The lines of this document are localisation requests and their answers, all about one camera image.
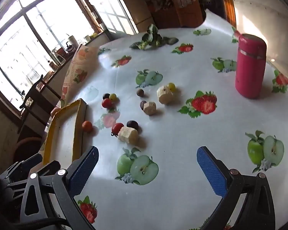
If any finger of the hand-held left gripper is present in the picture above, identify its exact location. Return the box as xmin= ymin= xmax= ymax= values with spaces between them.
xmin=6 ymin=160 xmax=61 ymax=190
xmin=0 ymin=153 xmax=43 ymax=179

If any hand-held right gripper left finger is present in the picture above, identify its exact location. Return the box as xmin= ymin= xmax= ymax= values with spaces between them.
xmin=20 ymin=146 xmax=99 ymax=230

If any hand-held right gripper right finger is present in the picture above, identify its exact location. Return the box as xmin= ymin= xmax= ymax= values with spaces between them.
xmin=197 ymin=146 xmax=276 ymax=230

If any yellow-rimmed white tray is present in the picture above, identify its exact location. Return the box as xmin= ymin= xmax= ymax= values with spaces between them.
xmin=43 ymin=98 xmax=87 ymax=166

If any red cherry tomato with stem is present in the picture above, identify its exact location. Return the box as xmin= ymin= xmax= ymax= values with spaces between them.
xmin=111 ymin=123 xmax=124 ymax=136

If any banana piece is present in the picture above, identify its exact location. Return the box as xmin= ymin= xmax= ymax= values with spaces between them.
xmin=118 ymin=127 xmax=139 ymax=145

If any fruit-print plastic tablecloth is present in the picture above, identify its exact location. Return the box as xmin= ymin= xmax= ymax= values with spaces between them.
xmin=40 ymin=8 xmax=288 ymax=230

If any dark wooden chair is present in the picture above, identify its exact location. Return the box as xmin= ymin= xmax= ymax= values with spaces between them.
xmin=19 ymin=74 xmax=63 ymax=131

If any pink thermos bottle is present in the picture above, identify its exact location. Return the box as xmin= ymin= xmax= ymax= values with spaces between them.
xmin=232 ymin=27 xmax=267 ymax=99

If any leafy green vegetable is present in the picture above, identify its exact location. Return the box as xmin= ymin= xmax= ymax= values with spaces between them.
xmin=130 ymin=24 xmax=179 ymax=51

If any wooden glass-door cabinet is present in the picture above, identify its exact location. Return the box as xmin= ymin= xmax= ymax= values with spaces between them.
xmin=139 ymin=0 xmax=207 ymax=28

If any beige refrigerator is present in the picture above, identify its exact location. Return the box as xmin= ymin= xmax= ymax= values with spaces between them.
xmin=128 ymin=0 xmax=154 ymax=33

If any wooden door frame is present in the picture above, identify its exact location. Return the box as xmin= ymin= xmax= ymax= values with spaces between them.
xmin=221 ymin=0 xmax=237 ymax=27

